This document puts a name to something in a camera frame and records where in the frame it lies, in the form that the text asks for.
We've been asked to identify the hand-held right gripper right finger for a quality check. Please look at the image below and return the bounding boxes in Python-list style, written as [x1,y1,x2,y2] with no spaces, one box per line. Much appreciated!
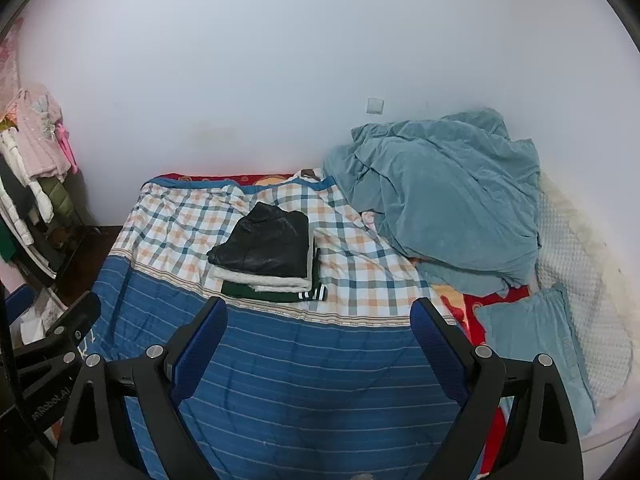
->
[410,297,585,480]

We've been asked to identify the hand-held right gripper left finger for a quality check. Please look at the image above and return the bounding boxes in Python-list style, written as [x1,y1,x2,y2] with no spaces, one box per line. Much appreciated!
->
[52,296,229,480]

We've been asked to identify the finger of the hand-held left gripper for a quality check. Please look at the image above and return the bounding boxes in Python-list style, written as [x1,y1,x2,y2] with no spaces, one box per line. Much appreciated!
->
[49,291,102,357]
[4,284,32,323]

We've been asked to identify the black leather jacket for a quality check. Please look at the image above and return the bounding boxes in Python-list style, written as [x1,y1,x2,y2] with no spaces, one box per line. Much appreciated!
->
[206,202,311,279]

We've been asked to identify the row of hanging clothes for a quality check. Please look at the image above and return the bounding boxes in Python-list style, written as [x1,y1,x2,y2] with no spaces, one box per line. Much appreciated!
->
[0,87,79,277]

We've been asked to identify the white printed tote bag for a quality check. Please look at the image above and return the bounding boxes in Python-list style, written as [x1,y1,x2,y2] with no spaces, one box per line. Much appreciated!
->
[20,300,67,347]

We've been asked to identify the green folded garment striped cuffs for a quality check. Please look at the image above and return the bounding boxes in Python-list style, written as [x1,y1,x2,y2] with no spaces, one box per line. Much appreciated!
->
[220,280,329,304]

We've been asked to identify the white fluffy folded garment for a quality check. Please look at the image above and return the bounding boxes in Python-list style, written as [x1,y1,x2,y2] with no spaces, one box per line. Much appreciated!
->
[210,232,322,294]

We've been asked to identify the teal pillow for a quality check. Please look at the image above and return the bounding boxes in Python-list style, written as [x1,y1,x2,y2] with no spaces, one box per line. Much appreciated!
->
[472,282,597,436]

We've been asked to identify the blue striped plaid quilt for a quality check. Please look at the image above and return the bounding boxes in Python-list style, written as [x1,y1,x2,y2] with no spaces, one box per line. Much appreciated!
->
[92,175,501,480]

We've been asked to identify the teal blanket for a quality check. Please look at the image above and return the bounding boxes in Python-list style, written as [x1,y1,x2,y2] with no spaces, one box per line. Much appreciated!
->
[322,107,543,298]

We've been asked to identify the white quilted cushion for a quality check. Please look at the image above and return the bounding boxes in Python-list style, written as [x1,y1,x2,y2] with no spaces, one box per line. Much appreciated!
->
[535,170,634,402]

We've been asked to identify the pink patterned curtain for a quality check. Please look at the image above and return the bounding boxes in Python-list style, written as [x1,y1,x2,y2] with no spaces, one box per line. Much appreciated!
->
[0,19,26,122]

